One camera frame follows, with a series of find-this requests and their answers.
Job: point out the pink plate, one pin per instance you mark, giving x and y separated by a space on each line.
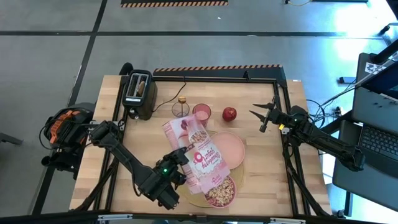
231 149

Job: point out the round woven tan placemat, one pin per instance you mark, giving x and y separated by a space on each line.
194 200

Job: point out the dark floor stand foot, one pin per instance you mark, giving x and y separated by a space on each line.
11 139

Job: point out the open laptop with keyboard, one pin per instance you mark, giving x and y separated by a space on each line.
377 143

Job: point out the black round object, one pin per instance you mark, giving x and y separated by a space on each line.
126 68

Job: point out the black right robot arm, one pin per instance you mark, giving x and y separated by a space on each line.
326 140

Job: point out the dark computer screen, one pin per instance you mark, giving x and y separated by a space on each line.
382 81

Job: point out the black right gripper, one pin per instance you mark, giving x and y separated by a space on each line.
275 115

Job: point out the hazard-striped floor mat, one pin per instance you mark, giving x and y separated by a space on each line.
174 2

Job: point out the red apple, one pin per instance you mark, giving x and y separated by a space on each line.
229 114

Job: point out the black aluminium table frame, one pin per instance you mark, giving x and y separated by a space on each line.
217 79

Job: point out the black desk leg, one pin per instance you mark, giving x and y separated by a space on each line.
385 51

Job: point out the cereal loops heap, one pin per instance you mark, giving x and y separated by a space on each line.
220 194

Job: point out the black hazard-striped base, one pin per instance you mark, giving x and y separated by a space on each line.
217 72

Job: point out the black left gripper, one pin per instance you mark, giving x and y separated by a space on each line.
177 160

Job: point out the black toaster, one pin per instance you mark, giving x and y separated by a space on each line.
146 102

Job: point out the small black box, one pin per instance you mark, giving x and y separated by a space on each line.
346 80

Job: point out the silver frame bracket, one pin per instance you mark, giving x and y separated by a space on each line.
287 221
115 217

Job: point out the pink strawberry yogurt cereal box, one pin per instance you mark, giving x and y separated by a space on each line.
205 155

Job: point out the orange black arm base unit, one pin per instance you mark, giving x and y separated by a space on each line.
62 124

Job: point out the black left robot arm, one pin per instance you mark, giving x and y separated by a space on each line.
124 155

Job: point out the slice of toast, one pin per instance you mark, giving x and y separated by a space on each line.
141 88

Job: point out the pink faceted cup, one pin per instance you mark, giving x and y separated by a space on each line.
202 115

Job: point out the clear drinking glass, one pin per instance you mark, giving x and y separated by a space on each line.
175 110

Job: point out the pink bowl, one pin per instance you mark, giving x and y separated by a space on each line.
235 190

